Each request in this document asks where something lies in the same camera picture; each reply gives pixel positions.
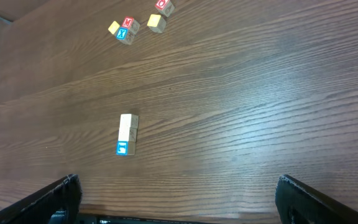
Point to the white animal block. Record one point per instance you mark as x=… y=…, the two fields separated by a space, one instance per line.
x=129 y=121

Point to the yellow block left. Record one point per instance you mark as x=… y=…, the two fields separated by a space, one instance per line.
x=113 y=28

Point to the red M block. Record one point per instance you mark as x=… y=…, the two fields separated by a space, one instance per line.
x=131 y=24

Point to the yellow block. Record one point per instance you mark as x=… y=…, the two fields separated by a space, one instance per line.
x=156 y=23
x=113 y=28

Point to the white W block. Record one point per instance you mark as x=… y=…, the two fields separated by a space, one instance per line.
x=127 y=134

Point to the red O block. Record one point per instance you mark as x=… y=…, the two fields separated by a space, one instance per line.
x=165 y=7

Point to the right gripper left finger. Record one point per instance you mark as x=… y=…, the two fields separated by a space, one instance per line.
x=58 y=202

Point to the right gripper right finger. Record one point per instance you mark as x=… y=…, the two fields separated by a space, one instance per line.
x=297 y=202

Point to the blue L block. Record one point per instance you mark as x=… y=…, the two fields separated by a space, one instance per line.
x=125 y=148

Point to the yellow block centre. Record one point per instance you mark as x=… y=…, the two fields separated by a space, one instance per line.
x=156 y=23

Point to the blue X block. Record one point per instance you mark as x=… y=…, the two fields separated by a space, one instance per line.
x=125 y=36

